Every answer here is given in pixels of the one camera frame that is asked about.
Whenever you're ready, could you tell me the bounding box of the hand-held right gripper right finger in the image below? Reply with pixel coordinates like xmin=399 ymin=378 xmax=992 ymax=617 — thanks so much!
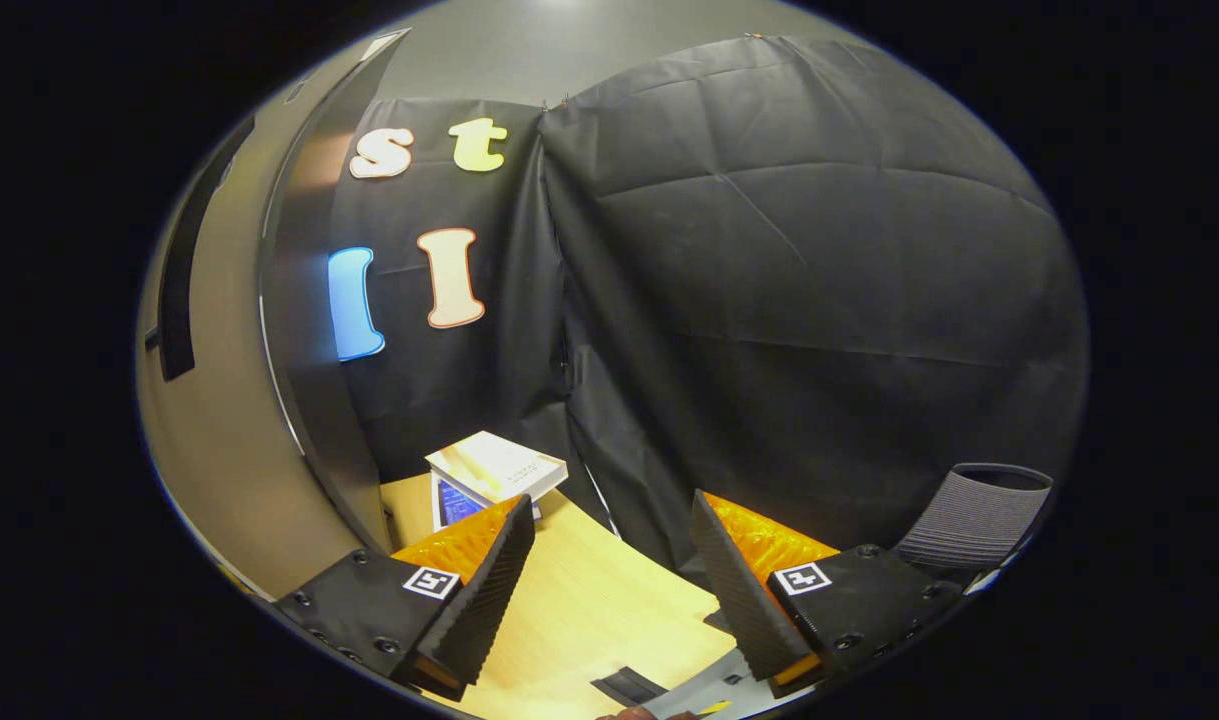
xmin=689 ymin=489 xmax=965 ymax=701

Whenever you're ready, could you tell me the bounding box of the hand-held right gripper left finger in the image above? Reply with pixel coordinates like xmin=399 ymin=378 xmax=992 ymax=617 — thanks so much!
xmin=274 ymin=493 xmax=537 ymax=703

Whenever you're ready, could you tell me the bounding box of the white and grey shoe cabinet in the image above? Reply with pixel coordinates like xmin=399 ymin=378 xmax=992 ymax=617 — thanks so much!
xmin=257 ymin=28 xmax=412 ymax=553

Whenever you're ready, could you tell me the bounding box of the grey flat sheet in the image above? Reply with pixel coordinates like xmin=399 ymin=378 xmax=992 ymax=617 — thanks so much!
xmin=641 ymin=648 xmax=785 ymax=720

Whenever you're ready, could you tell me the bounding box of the blue cover book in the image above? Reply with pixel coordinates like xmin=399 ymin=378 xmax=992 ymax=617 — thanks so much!
xmin=430 ymin=472 xmax=542 ymax=533

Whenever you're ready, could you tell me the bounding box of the white flat box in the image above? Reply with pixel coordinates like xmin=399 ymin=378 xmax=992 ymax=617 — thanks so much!
xmin=425 ymin=431 xmax=570 ymax=504

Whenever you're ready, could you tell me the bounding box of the black ribbed strip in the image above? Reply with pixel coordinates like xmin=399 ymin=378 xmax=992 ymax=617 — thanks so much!
xmin=590 ymin=665 xmax=670 ymax=707

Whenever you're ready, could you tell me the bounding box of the black backdrop cloth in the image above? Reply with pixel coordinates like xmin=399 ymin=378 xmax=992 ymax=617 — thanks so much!
xmin=327 ymin=35 xmax=1090 ymax=581

